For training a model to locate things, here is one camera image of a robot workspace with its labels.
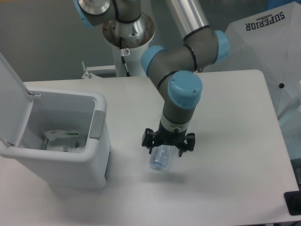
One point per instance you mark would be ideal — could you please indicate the white trash can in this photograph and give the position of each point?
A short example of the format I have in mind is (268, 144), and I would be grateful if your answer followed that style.
(81, 111)

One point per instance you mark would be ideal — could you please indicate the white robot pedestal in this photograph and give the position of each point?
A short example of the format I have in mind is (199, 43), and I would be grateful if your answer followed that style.
(128, 61)

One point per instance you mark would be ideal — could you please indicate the crushed clear plastic bottle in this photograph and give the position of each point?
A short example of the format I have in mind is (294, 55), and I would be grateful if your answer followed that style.
(161, 157)

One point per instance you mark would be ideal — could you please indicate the white plastic packaging bag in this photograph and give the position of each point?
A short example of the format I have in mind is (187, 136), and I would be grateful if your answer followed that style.
(64, 141)

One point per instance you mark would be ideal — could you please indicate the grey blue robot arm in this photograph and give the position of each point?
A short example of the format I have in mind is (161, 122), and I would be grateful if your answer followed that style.
(171, 72)

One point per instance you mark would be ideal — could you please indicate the white trash can lid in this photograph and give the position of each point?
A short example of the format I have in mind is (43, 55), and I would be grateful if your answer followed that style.
(16, 103)

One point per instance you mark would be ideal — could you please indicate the white metal base frame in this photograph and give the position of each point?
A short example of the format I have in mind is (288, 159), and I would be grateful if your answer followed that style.
(108, 71)

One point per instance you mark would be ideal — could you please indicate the black device at table edge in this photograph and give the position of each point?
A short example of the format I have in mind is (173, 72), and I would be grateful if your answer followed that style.
(293, 202)

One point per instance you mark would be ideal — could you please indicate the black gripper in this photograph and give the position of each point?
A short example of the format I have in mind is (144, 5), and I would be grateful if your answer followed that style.
(163, 136)

